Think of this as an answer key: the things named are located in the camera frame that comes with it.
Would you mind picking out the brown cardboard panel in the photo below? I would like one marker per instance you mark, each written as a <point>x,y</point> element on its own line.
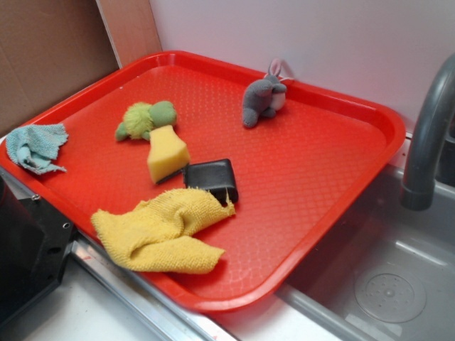
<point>53,49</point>

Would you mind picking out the black rectangular block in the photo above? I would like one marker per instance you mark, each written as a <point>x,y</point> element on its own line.
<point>216,177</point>

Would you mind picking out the red plastic tray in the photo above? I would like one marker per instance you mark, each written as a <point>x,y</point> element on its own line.
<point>296,174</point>

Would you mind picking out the green plush toy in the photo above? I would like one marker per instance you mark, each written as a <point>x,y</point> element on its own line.
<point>142,118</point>

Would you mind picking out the yellow sponge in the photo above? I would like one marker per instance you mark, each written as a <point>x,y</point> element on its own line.
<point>168,153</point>

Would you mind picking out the grey toy faucet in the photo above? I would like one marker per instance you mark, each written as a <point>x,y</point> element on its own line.
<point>430,157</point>

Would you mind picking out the grey plastic sink basin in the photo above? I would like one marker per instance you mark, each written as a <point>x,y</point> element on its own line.
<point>382,272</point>

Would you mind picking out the grey plush rabbit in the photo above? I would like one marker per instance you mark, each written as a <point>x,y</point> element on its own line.
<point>265,97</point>

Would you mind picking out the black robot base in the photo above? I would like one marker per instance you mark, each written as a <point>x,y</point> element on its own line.
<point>35,243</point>

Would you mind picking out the light blue cloth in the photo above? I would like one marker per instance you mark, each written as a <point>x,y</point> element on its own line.
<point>36,147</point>

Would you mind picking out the yellow cloth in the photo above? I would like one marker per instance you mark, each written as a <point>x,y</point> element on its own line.
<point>158,234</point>

